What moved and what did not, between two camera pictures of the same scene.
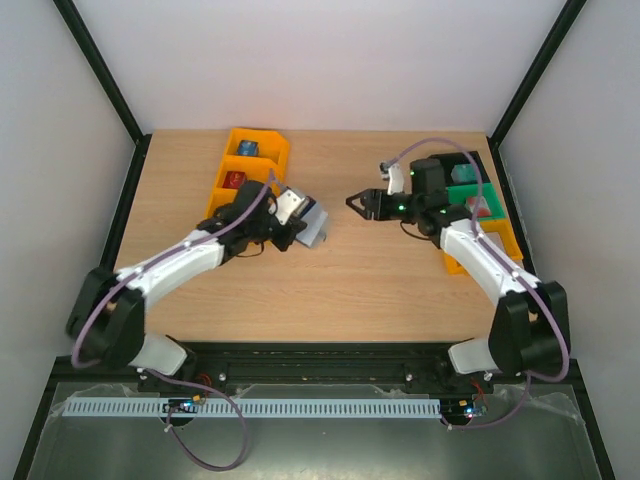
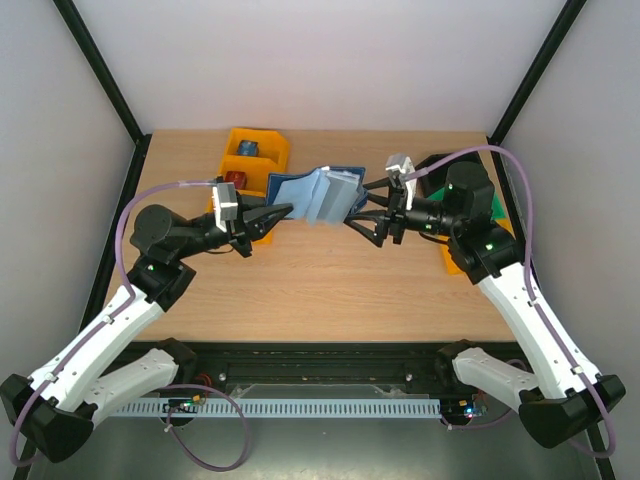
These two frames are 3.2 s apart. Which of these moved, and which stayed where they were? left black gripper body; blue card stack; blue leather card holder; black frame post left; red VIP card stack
Moved: left black gripper body; blue leather card holder
Stayed: red VIP card stack; blue card stack; black frame post left
